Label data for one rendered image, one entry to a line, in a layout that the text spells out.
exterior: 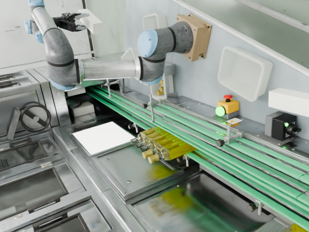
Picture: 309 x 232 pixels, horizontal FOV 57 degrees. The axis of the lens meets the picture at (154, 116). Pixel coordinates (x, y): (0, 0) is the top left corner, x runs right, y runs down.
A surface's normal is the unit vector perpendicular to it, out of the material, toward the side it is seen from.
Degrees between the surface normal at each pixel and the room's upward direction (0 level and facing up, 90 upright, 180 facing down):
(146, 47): 8
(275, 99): 0
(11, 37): 90
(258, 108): 0
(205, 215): 90
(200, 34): 90
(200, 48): 90
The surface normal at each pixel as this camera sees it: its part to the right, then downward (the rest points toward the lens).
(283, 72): -0.85, 0.27
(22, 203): -0.10, -0.93
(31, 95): 0.52, 0.26
